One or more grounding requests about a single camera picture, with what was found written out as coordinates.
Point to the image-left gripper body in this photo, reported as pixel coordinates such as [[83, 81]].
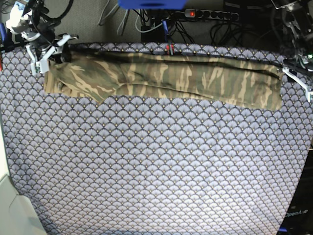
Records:
[[35, 29]]

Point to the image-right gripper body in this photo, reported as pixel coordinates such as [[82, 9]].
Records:
[[298, 59]]

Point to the camouflage T-shirt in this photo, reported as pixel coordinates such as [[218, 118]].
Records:
[[98, 75]]

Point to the image-left robot arm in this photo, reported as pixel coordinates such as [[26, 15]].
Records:
[[21, 7]]

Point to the image-right robot arm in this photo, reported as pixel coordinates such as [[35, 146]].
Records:
[[296, 17]]

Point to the blue fan-pattern table cloth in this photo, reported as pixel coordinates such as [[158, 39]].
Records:
[[138, 165]]

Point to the black power strip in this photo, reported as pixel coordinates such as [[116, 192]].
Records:
[[211, 15]]

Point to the red black table clamp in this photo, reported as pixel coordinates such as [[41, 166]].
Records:
[[170, 49]]

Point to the black OpenArm box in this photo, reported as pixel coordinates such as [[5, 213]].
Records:
[[299, 217]]

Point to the white plastic bin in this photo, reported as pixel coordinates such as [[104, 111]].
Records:
[[17, 215]]

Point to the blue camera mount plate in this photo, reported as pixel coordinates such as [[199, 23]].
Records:
[[152, 4]]

